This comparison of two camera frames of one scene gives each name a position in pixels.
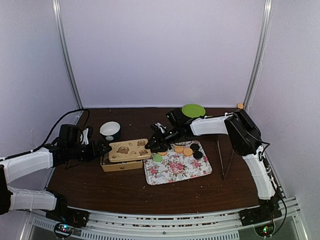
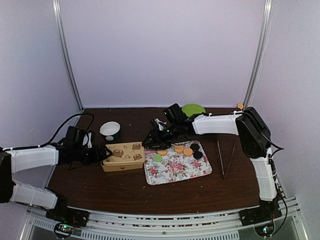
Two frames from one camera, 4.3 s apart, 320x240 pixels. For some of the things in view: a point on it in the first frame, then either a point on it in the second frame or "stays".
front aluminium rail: [38, 225] stays
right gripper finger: [151, 144] -> [148, 139]
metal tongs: [224, 176] stays
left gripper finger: [103, 154] -> [108, 156]
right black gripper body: [171, 137] stays
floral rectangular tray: [173, 166] stays
